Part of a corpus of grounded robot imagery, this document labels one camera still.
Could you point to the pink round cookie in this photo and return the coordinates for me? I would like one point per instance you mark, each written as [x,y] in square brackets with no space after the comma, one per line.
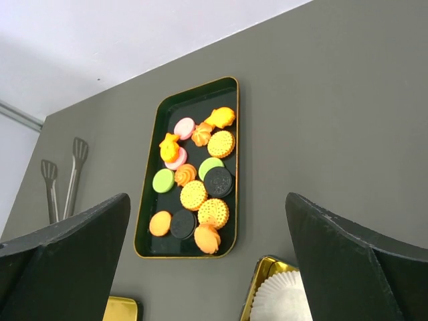
[184,128]
[179,161]

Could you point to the orange round cookie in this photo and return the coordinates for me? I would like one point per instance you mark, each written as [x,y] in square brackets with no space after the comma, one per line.
[160,223]

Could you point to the black gold-rimmed cookie tray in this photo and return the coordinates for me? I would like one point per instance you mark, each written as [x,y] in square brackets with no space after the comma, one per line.
[196,103]

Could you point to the green round cookie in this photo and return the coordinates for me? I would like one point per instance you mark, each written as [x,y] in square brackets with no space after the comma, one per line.
[163,180]
[208,164]

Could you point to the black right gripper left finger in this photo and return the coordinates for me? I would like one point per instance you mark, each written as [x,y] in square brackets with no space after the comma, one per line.
[65,271]

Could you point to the orange fish-shaped cookie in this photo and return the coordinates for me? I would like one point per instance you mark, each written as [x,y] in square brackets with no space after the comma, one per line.
[169,148]
[221,117]

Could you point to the black sandwich cookie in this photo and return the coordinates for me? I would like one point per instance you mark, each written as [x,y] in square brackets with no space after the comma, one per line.
[183,224]
[218,182]

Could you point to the white paper cupcake liner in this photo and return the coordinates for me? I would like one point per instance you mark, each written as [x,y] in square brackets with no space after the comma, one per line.
[281,297]

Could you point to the gold tin lid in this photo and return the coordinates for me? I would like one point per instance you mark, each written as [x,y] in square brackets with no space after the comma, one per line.
[121,309]

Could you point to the yellow dotted round biscuit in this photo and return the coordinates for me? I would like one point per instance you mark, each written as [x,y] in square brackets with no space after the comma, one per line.
[193,195]
[221,144]
[214,212]

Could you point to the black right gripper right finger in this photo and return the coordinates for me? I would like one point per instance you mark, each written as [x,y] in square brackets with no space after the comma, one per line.
[351,272]

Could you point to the orange shell cookie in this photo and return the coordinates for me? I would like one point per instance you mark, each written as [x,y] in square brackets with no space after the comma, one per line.
[207,238]

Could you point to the orange swirl cookie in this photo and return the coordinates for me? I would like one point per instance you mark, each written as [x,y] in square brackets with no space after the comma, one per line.
[201,134]
[185,174]

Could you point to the gold cookie tin box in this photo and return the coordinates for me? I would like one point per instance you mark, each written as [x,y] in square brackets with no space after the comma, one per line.
[266,266]

